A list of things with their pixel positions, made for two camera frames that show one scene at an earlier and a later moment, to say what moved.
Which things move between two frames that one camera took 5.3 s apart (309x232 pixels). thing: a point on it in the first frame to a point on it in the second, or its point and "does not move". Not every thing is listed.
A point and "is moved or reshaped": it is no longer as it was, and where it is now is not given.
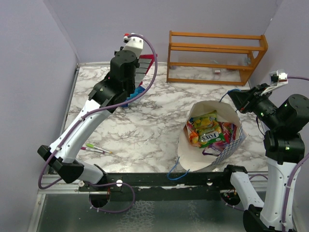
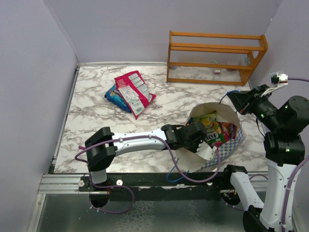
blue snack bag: (137, 91) is moved or reshaped
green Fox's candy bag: (208, 129) does not move
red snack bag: (145, 61) to (135, 92)
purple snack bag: (229, 130) is moved or reshaped
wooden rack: (262, 50) does not move
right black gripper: (245, 99) does not move
